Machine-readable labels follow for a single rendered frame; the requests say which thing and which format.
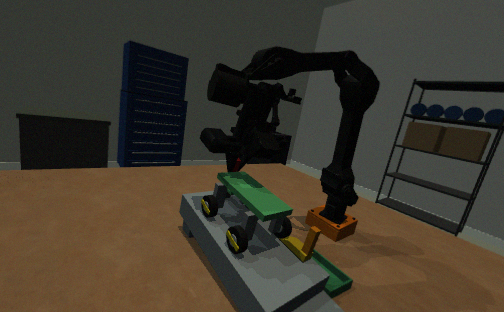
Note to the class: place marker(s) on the green trolley with black wheels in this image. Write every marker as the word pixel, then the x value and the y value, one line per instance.
pixel 262 203

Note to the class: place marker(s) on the green tray floor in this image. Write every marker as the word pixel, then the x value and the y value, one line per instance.
pixel 333 279

